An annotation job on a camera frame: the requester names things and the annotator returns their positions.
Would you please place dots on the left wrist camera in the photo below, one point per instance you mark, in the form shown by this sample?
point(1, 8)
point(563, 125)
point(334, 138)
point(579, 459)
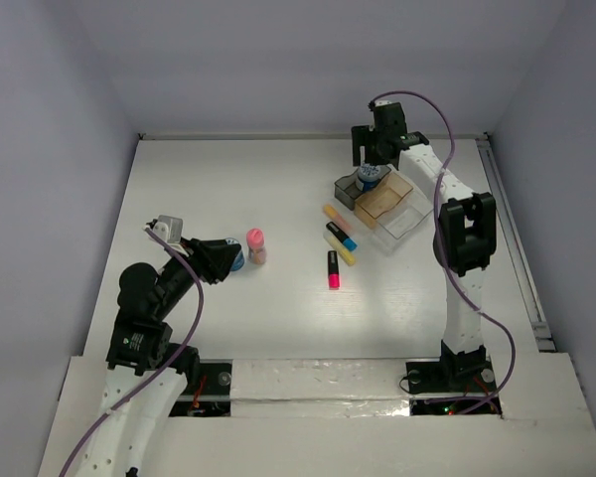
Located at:
point(168, 228)

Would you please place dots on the dark grey transparent container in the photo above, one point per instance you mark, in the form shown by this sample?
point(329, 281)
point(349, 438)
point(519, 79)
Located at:
point(346, 192)

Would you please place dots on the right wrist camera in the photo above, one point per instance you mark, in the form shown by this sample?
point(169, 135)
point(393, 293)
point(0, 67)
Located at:
point(377, 103)

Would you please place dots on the orange transparent container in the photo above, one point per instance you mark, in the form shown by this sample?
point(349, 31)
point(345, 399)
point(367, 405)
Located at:
point(374, 205)

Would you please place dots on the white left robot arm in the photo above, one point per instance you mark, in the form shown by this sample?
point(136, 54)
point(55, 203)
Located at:
point(145, 371)

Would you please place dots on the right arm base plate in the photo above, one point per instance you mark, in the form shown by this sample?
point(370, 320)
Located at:
point(431, 393)

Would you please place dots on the pink capped bottle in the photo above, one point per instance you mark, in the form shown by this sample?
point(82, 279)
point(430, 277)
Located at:
point(257, 253)

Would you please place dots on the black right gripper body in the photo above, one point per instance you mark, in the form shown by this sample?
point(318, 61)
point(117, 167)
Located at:
point(379, 138)

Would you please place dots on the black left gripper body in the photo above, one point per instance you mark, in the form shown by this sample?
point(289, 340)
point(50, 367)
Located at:
point(204, 258)

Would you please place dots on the orange yellow highlighter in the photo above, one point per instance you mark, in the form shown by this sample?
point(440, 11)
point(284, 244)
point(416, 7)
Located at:
point(334, 216)

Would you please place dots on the black blue highlighter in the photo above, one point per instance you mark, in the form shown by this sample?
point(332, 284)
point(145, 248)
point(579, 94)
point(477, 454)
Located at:
point(341, 236)

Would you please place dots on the clear transparent container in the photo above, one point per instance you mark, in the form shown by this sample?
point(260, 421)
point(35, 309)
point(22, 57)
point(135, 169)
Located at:
point(399, 225)

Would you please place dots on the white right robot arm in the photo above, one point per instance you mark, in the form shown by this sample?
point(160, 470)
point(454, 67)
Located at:
point(464, 242)

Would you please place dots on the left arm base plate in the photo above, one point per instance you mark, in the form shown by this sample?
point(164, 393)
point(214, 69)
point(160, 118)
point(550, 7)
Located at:
point(209, 395)

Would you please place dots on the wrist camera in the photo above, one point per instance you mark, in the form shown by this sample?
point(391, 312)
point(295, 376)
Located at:
point(377, 103)
point(168, 228)

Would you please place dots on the black pink highlighter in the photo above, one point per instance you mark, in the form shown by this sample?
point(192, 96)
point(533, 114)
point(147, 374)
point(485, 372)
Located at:
point(333, 270)

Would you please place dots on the blue paint jar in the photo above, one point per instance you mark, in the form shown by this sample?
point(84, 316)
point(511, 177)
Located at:
point(367, 177)
point(238, 262)

